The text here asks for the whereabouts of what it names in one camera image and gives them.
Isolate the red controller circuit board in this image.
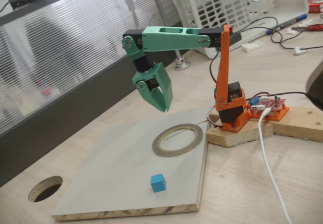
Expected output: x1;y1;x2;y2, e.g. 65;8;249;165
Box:
249;95;287;113

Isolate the frosted desk partition panel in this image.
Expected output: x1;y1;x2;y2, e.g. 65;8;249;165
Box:
0;0;185;188

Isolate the angled wooden base block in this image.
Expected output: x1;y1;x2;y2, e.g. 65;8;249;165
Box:
205;107;275;148

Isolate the orange controller board mount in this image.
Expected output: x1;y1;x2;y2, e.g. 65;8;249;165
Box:
248;102;290;122

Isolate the grey tape ring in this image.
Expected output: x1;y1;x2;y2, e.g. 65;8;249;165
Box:
152;123;204;157

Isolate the black power strip red switch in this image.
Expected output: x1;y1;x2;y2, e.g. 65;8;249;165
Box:
228;26;243;44

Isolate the white plastic printed part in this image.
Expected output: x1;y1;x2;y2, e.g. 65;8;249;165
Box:
241;40;263;52

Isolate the blue cube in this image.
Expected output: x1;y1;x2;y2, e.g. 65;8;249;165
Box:
150;173;167;193

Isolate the dark rounded blurred object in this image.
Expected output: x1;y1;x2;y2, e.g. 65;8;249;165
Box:
305;60;323;108

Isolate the metal partition foot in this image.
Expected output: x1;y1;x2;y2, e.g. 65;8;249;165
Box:
174;49;192;72

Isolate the blue capped marker pen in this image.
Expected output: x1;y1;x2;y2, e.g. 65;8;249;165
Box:
266;13;308;35

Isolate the white plastic crate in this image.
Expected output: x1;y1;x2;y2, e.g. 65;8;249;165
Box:
171;0;309;60

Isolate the white USB cable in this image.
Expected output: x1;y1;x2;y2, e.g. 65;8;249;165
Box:
257;107;293;224

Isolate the black power cable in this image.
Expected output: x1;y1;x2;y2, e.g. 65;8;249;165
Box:
246;91;323;107

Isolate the grey plywood board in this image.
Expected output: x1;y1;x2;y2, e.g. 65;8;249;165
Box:
51;107;210;221

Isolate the red handled tool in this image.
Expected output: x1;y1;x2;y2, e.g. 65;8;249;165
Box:
291;24;323;32

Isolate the red and white box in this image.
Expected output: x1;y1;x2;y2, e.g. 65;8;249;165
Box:
308;2;323;14

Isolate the long wooden base plank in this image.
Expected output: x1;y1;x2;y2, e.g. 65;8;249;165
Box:
272;104;323;142

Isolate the red white black servo wire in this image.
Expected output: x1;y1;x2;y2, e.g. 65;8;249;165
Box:
206;106;225;129
209;48;220;83

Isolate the thin black cable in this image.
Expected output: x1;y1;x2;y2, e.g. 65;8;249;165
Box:
231;16;323;50

